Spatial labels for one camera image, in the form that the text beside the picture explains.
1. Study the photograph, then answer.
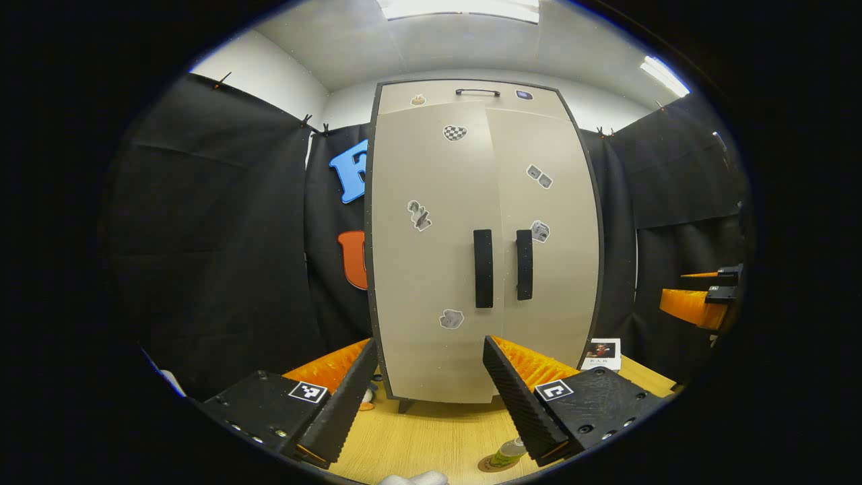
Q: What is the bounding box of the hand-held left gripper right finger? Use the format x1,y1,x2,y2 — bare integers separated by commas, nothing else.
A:
482,335,666,467

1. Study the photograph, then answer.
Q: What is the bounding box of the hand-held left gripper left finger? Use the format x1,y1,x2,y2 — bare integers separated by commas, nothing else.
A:
202,338,379,469

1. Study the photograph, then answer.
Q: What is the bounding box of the green label bottle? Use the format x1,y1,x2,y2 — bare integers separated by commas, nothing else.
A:
488,436,528,469

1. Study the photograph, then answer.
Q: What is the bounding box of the round brown coaster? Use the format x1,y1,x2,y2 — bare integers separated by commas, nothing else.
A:
477,453,523,474

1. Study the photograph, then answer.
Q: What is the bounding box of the grey cabinet door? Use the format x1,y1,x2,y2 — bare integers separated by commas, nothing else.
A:
485,108,602,370
370,101,502,405

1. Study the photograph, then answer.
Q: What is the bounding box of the grey cabinet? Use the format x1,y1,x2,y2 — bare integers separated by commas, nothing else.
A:
364,79,605,413

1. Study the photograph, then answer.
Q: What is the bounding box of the grey cabinet drawer front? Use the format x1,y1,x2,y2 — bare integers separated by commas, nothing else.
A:
377,81,570,123

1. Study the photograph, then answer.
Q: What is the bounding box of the printed photo card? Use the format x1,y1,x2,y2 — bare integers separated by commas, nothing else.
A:
585,338,622,371

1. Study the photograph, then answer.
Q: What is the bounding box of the ceiling light panel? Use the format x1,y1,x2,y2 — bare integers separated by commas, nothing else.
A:
640,55,691,98
377,0,539,24

